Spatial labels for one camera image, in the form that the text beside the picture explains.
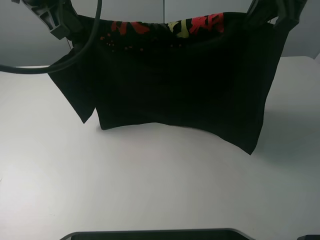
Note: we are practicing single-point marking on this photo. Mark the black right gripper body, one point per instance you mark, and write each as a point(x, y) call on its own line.
point(287, 11)

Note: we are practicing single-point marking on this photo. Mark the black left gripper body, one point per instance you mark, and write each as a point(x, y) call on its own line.
point(59, 16)

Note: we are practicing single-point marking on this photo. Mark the black printed t-shirt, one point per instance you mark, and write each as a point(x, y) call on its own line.
point(210, 73)

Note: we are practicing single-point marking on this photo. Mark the dark object bottom right corner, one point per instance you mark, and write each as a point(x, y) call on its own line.
point(310, 237)

